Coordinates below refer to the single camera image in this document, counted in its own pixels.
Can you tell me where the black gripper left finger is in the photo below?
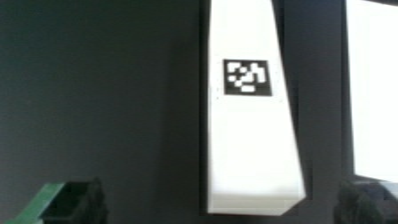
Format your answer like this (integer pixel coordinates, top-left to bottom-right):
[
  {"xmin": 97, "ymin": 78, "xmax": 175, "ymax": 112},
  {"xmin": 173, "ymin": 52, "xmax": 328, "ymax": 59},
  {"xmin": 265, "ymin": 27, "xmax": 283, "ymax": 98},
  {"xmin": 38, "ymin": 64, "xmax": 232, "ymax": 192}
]
[{"xmin": 11, "ymin": 179, "xmax": 109, "ymax": 224}]

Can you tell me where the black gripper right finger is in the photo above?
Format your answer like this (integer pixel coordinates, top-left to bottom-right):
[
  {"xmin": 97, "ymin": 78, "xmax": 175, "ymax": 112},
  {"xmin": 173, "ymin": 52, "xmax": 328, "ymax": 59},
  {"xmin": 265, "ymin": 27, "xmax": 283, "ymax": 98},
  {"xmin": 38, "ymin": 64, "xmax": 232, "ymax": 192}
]
[{"xmin": 335, "ymin": 181, "xmax": 398, "ymax": 224}]

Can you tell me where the white desk leg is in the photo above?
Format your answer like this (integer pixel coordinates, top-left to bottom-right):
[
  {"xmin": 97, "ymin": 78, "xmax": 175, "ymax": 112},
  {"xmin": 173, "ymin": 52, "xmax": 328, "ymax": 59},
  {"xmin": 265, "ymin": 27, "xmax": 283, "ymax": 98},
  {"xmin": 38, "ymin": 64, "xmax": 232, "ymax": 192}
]
[{"xmin": 209, "ymin": 0, "xmax": 306, "ymax": 216}]

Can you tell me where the fiducial marker sheet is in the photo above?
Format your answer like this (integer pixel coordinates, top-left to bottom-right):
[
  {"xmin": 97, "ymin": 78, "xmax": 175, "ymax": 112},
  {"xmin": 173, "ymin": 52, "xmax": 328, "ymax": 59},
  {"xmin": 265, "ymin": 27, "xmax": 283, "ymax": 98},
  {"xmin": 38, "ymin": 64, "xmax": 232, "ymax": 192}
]
[{"xmin": 347, "ymin": 0, "xmax": 398, "ymax": 182}]

